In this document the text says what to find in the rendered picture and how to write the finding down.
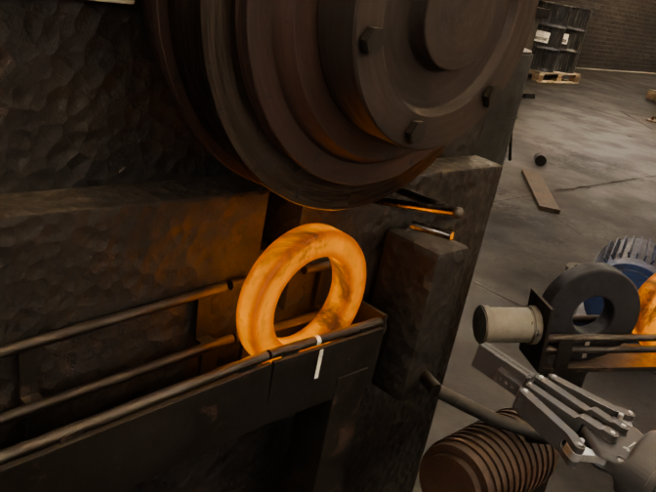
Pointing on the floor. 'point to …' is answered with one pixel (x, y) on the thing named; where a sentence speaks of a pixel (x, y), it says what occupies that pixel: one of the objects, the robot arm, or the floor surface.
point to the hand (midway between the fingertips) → (503, 369)
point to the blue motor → (642, 253)
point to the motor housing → (486, 461)
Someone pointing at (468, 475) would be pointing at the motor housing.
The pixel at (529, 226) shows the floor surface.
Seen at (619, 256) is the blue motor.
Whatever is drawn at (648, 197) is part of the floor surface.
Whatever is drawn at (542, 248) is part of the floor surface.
